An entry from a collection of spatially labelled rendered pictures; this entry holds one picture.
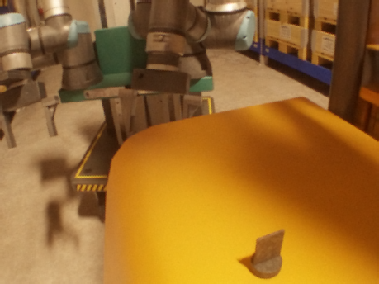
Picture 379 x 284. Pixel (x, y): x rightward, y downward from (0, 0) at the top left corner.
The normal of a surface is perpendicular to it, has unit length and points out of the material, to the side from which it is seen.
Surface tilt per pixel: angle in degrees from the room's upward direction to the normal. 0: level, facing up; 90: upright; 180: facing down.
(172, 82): 67
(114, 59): 90
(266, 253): 90
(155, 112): 90
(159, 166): 14
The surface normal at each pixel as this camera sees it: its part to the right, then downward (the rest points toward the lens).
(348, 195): -0.07, -0.86
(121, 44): -0.03, 0.50
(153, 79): -0.16, 0.12
